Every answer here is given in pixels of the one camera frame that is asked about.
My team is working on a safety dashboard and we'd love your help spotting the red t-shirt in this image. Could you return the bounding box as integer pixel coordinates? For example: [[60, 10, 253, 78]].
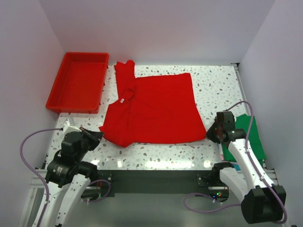
[[99, 60, 206, 148]]

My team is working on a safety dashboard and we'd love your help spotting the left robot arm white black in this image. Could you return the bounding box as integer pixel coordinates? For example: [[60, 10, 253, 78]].
[[19, 126, 104, 227]]

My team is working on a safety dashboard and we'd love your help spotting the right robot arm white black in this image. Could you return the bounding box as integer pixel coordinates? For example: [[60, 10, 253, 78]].
[[206, 111, 286, 224]]

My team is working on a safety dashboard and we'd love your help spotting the folded green t-shirt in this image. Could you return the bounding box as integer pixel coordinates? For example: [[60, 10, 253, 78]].
[[222, 114, 266, 166]]

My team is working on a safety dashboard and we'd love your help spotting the folded teal t-shirt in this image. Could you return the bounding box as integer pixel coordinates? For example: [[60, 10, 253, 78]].
[[233, 164, 241, 171]]

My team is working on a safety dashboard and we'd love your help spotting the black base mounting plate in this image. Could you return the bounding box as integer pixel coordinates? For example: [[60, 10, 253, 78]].
[[98, 170, 230, 199]]

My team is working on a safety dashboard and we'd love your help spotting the red plastic bin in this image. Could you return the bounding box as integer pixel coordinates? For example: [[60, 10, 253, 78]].
[[45, 52, 109, 114]]

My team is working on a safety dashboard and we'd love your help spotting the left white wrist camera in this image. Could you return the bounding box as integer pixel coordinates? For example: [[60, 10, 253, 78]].
[[62, 118, 80, 135]]

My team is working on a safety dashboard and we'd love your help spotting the aluminium frame rail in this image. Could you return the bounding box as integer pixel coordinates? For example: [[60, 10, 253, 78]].
[[18, 153, 289, 227]]

